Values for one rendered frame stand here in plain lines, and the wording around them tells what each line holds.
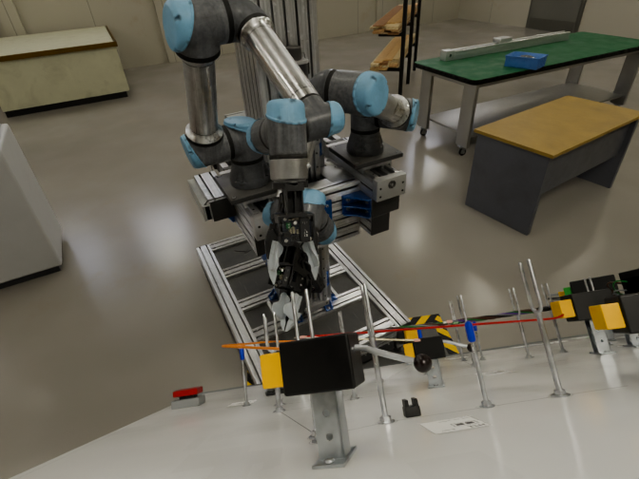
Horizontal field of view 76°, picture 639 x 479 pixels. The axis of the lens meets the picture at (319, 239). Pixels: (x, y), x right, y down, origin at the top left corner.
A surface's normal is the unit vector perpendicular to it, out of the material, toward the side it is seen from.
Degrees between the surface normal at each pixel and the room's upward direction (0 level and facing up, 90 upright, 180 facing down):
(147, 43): 90
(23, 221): 90
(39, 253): 90
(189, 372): 0
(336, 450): 44
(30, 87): 90
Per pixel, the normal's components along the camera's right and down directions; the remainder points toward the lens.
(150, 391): -0.05, -0.81
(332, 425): -0.28, -0.20
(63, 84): 0.45, 0.50
